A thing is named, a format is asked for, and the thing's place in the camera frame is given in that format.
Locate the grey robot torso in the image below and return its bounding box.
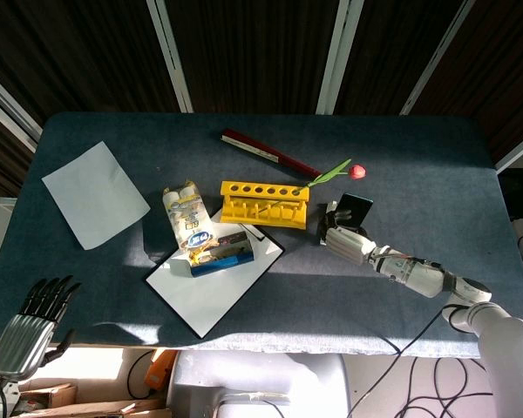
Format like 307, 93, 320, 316
166, 349, 352, 418

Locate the white frame rail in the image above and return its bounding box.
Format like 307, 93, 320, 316
494, 125, 523, 175
0, 64, 44, 152

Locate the white phone stand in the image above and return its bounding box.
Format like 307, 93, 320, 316
318, 200, 340, 246

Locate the black cable loop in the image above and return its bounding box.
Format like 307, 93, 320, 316
126, 350, 158, 400

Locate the brown cardboard box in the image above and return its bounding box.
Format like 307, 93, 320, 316
15, 381, 173, 418

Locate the light blue paper sheet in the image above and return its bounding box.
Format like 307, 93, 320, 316
41, 140, 152, 252

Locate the white board with black edge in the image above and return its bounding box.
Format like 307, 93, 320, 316
145, 207, 286, 340

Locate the open blue cardboard box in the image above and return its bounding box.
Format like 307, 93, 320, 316
169, 230, 255, 278

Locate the red folded fan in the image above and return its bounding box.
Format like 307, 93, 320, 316
220, 127, 323, 179

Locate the yellow test tube rack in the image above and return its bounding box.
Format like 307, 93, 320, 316
219, 180, 311, 231

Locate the black cable tangle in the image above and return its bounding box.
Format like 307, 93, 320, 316
343, 304, 496, 418

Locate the white frame post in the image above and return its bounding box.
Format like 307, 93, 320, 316
400, 0, 479, 115
146, 0, 194, 113
316, 0, 363, 115

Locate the blue table cloth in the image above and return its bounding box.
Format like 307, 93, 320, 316
0, 111, 523, 361

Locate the artificial red tulip flower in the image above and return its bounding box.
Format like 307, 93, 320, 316
256, 158, 367, 215

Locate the black smartphone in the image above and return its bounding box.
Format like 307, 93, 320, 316
334, 193, 374, 230

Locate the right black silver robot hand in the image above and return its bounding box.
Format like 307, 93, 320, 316
317, 207, 378, 266

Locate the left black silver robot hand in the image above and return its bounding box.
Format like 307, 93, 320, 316
0, 275, 83, 382

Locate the white snack package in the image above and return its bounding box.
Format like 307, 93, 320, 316
162, 180, 214, 253

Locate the orange object under table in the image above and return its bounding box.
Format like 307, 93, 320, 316
144, 350, 178, 389

